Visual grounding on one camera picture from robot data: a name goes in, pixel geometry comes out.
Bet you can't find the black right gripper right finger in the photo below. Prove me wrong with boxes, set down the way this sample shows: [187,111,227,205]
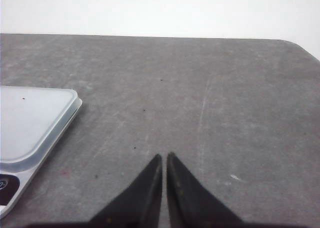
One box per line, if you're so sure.
[166,152,244,228]

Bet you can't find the silver digital kitchen scale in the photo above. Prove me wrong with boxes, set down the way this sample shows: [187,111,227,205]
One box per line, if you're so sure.
[0,85,83,218]

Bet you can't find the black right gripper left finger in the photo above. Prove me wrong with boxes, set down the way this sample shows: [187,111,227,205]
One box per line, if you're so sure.
[89,154,163,228]

